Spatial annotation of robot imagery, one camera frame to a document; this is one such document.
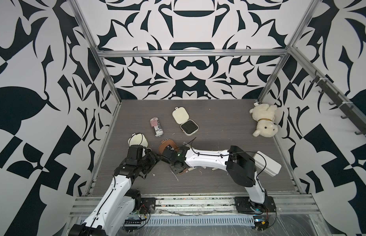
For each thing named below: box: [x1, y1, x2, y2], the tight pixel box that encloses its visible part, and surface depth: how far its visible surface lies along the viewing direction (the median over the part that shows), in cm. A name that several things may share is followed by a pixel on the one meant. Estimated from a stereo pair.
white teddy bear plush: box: [249, 103, 279, 138], surface depth 101 cm
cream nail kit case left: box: [127, 132, 149, 148], surface depth 96 cm
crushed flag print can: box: [150, 116, 165, 138], surface depth 101 cm
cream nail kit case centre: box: [172, 106, 200, 137], surface depth 107 cm
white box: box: [252, 150, 282, 177], surface depth 86 cm
